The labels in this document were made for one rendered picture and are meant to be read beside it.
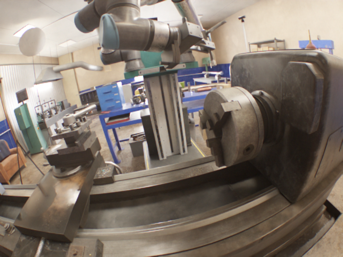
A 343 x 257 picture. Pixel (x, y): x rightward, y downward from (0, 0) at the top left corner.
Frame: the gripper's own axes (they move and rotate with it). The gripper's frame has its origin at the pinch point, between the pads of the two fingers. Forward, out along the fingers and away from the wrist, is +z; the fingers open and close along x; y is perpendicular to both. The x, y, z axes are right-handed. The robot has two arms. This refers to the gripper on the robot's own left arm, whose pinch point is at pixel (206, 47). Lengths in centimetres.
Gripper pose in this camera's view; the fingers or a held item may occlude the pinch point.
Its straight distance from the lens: 54.1
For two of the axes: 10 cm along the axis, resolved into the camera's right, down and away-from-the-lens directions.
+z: 8.4, -1.5, 5.1
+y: -1.6, -9.9, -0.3
